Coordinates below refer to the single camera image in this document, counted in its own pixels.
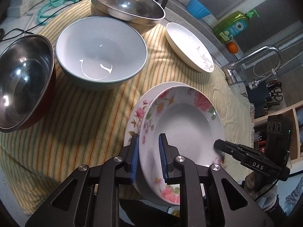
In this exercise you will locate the gold steel bowl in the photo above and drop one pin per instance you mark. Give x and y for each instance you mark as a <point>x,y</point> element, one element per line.
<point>132,0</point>

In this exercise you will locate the person's right hand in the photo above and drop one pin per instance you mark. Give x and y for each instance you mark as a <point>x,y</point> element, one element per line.
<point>265,198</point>

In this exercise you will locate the red steel bowl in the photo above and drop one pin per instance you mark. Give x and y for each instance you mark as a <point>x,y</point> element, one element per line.
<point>23,80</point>

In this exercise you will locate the orange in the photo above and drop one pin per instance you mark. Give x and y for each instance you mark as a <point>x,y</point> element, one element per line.
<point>232,47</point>

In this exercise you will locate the chrome faucet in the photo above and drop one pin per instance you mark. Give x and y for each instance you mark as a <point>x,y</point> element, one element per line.
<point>230,74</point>

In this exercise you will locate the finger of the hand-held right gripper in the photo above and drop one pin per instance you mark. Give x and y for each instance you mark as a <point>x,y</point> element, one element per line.
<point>248,148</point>
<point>224,146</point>

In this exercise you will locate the yellow striped cloth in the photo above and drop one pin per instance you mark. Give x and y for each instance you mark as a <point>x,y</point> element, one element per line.
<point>90,123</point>

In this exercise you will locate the deep floral plate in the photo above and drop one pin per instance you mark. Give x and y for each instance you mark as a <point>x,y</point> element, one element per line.
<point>187,123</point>

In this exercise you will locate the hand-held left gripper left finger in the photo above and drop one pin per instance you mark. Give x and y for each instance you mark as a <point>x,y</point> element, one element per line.
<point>134,158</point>

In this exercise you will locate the black scissors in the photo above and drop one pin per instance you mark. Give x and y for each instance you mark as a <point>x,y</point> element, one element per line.
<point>278,92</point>

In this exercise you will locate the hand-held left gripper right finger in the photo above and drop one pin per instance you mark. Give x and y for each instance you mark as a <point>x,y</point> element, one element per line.
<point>163,156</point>

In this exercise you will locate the blue ribbed cup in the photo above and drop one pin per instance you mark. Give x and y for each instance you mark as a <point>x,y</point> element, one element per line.
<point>197,8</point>

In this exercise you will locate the white plate with grass print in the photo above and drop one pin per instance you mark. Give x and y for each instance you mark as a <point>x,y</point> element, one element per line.
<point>184,42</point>

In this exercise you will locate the green dish soap bottle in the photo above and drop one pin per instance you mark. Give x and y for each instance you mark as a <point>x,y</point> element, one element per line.
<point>232,26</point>

